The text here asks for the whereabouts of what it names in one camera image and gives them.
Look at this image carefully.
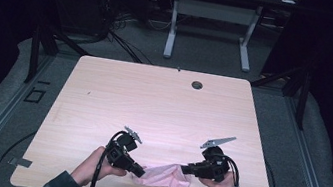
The bundle of background cables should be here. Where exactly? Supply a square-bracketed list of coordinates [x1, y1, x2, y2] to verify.
[86, 0, 165, 66]

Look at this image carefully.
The white-legged background desk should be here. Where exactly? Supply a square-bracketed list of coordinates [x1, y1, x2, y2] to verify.
[143, 0, 302, 79]

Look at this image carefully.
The pink cloth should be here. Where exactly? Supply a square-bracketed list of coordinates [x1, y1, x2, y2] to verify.
[130, 156, 194, 187]

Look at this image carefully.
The round table cable hole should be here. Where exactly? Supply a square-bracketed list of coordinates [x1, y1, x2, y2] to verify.
[189, 79, 205, 92]

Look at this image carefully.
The person's left hand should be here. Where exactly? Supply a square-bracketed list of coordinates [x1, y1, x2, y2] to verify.
[68, 142, 131, 187]

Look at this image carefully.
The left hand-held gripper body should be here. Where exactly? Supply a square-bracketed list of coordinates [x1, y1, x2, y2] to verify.
[102, 123, 146, 173]

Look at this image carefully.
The black metal frame stand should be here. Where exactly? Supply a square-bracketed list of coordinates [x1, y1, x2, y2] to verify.
[23, 22, 95, 93]
[244, 57, 315, 132]

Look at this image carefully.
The left hand-held gripper black cable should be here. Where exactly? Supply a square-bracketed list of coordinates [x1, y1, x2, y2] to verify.
[86, 126, 128, 187]

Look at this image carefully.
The dark equipment cabinet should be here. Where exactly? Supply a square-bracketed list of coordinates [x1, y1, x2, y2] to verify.
[42, 0, 113, 39]

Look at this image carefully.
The black floor cable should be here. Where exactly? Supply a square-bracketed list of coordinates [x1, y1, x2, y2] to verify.
[0, 125, 39, 187]
[260, 161, 282, 187]

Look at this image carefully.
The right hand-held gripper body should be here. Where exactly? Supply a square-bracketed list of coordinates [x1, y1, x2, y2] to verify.
[194, 132, 238, 186]

